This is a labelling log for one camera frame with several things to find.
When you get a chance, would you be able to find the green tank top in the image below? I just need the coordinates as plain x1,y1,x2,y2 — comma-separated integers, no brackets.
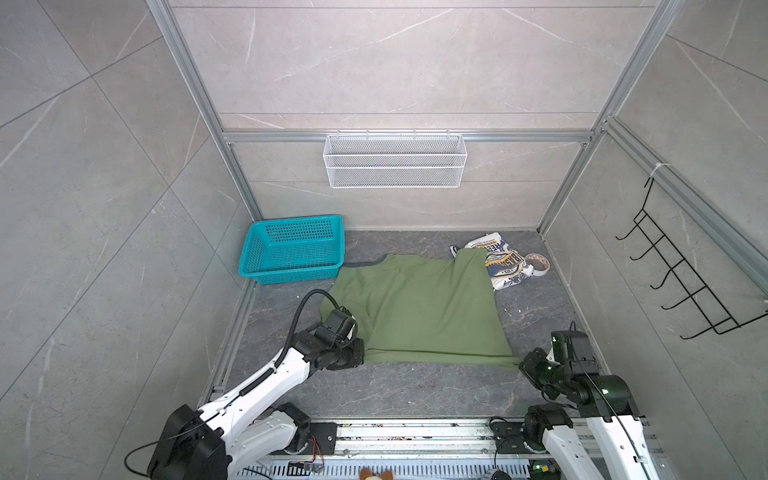
320,249,519,370

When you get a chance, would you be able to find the white tank top navy trim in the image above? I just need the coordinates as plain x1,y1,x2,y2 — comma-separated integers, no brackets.
450,232,533,291

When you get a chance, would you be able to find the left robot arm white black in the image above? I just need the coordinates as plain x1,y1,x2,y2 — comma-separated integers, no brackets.
146,307,364,479

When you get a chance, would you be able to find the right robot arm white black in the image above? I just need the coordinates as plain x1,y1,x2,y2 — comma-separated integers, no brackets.
519,328,660,479

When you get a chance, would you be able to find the teal plastic basket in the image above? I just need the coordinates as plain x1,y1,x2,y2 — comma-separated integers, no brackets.
238,215,345,285

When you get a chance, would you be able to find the roll of white tape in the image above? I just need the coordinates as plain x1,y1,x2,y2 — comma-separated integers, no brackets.
525,253,551,277

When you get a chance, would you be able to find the left black corrugated cable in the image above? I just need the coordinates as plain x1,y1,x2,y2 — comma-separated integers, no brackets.
272,289,343,367

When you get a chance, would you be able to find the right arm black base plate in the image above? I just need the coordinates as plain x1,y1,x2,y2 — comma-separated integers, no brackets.
488,417,541,454

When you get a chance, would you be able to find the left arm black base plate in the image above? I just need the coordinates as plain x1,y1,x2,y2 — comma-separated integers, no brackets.
299,422,339,456

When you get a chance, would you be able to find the aluminium front rail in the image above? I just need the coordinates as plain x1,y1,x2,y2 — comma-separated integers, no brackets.
164,418,667,462

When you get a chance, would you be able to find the black wire hook rack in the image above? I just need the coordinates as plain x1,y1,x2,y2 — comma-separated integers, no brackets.
615,178,767,341

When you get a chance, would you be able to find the white wire mesh shelf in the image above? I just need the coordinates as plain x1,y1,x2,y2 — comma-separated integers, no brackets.
323,133,468,189

